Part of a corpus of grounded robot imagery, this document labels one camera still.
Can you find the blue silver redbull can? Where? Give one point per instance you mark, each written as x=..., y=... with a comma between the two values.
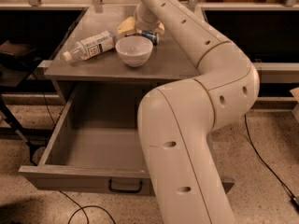
x=153, y=37

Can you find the open grey top drawer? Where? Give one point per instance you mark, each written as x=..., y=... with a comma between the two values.
x=95, y=140

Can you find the grey drawer cabinet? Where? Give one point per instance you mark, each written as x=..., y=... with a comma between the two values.
x=167, y=61

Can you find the black stand at left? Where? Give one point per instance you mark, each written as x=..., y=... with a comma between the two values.
x=17, y=62

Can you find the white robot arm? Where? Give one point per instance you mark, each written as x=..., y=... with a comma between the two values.
x=174, y=120

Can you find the black drawer handle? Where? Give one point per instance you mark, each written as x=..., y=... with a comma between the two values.
x=125, y=187

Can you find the clear plastic water bottle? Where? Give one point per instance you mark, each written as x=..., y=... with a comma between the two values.
x=91, y=46

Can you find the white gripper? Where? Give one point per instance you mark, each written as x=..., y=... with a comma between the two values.
x=145, y=24

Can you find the white ceramic bowl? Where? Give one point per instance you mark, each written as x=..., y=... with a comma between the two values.
x=134, y=50

